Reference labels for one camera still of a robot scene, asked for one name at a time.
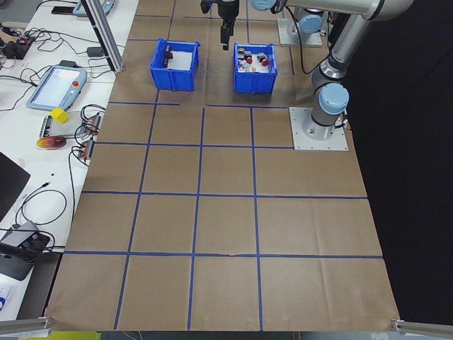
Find blue bin with colourful buttons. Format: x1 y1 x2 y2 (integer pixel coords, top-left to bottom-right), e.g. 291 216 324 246
232 42 278 95

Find blue bin with dark buttons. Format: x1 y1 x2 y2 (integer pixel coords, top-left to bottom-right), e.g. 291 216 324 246
149 38 202 93

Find person's bare hand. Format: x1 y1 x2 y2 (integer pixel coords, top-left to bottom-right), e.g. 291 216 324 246
0 28 18 46

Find blue grey teach pendant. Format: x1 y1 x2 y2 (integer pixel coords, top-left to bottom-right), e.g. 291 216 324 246
71 0 118 18
25 64 88 111

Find yellow cube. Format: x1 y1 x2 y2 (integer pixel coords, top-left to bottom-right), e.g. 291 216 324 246
50 108 69 125

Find orange red disc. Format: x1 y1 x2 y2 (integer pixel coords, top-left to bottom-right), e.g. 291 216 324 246
35 137 69 152

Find black cover cloth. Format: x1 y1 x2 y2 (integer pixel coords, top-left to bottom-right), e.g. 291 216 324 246
328 0 453 324

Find black laptop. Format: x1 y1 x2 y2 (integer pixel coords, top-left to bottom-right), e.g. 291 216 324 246
0 151 32 223

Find grey USB hub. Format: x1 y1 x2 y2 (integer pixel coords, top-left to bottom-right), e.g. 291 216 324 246
0 220 40 249

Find grey stand base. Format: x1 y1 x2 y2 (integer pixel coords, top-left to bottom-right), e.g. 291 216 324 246
0 254 37 281

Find white paper with blue print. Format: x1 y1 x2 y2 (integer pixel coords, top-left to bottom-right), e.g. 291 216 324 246
0 282 18 313

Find aluminium extrusion bar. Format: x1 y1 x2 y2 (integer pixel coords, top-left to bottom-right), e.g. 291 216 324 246
0 316 55 338
390 317 453 336

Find white square base plate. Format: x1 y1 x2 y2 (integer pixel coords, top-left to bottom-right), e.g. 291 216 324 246
289 106 350 152
277 17 323 47

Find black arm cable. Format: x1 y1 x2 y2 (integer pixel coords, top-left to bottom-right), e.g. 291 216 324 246
285 5 314 76

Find aluminium frame post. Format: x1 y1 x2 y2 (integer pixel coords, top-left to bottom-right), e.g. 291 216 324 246
80 0 125 74

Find black orange cable adapter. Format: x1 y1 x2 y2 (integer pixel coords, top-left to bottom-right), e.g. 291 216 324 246
75 139 96 164
80 104 106 135

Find black electronics board with wires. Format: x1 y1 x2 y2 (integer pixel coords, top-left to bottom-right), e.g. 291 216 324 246
3 34 35 60

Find black desk cable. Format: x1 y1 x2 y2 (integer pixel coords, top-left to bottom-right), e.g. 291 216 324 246
13 181 69 253

